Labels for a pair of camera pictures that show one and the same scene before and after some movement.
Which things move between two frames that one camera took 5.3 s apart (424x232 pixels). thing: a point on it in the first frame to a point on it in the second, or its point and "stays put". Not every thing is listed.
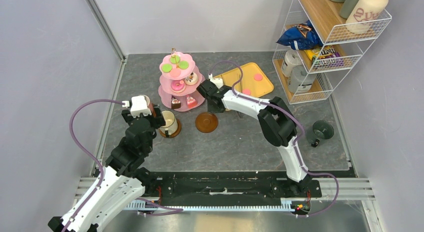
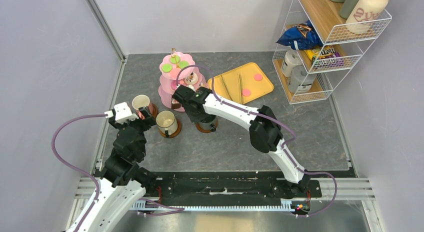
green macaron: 175,59 stays put
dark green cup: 322,130 to 209,124
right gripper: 211,109 to 196,118
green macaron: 166,68 stays put
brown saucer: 152,107 stays put
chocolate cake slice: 175,103 stays put
